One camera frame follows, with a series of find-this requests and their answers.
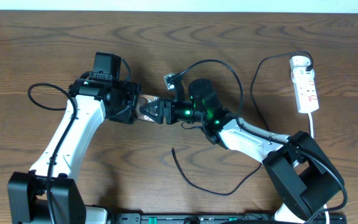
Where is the right black camera cable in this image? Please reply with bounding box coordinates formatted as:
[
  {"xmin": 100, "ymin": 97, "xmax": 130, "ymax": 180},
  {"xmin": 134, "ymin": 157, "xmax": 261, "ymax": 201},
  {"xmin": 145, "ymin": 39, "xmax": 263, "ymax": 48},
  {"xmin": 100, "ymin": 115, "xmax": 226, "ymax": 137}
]
[{"xmin": 174, "ymin": 58, "xmax": 348, "ymax": 218}]

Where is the black USB charging cable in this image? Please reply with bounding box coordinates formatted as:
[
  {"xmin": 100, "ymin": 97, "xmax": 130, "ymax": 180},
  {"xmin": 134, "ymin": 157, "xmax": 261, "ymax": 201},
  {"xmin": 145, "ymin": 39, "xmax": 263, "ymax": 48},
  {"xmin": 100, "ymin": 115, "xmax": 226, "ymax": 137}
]
[{"xmin": 170, "ymin": 51, "xmax": 314, "ymax": 197}]

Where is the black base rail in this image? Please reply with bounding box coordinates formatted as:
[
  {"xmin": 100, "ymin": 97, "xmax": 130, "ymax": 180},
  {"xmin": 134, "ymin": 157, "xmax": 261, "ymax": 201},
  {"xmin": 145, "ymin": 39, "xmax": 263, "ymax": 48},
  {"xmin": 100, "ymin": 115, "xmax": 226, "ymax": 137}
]
[{"xmin": 115, "ymin": 212, "xmax": 347, "ymax": 224}]

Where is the left black camera cable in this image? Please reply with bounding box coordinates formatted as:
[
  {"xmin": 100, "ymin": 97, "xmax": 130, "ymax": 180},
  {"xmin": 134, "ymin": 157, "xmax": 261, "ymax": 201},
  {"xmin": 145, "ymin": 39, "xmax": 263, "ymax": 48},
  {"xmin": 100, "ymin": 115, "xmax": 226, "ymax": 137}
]
[{"xmin": 27, "ymin": 82, "xmax": 79, "ymax": 224}]

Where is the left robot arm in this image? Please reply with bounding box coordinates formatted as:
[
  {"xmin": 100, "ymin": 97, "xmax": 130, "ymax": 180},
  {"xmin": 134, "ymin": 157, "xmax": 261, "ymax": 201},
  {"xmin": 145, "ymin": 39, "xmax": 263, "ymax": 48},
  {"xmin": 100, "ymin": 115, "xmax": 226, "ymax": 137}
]
[{"xmin": 7, "ymin": 52, "xmax": 140, "ymax": 223}]

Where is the black camera cable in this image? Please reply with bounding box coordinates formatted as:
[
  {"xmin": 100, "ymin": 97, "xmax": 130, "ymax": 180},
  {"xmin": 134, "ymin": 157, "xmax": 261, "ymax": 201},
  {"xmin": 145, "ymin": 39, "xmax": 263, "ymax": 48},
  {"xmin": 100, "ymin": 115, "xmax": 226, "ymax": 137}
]
[
  {"xmin": 27, "ymin": 82, "xmax": 79, "ymax": 224},
  {"xmin": 174, "ymin": 58, "xmax": 348, "ymax": 218}
]

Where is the white power strip cord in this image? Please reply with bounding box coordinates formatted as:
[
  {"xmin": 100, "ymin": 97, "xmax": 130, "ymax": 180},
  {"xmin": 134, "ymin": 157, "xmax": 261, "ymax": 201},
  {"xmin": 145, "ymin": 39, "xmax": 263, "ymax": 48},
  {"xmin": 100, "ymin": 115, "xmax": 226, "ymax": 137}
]
[{"xmin": 308, "ymin": 112, "xmax": 330, "ymax": 224}]

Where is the white power strip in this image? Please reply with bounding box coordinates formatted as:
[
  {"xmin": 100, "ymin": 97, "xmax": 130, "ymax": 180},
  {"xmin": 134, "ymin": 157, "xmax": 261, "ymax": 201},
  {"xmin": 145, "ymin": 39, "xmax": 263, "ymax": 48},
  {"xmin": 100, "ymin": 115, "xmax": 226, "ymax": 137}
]
[{"xmin": 291, "ymin": 67, "xmax": 319, "ymax": 114}]

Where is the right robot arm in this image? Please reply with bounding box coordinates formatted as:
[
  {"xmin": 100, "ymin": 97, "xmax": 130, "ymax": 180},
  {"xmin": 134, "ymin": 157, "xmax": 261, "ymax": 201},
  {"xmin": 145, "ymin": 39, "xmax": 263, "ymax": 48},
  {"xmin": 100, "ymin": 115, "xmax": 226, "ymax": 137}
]
[{"xmin": 140, "ymin": 79, "xmax": 347, "ymax": 223}]

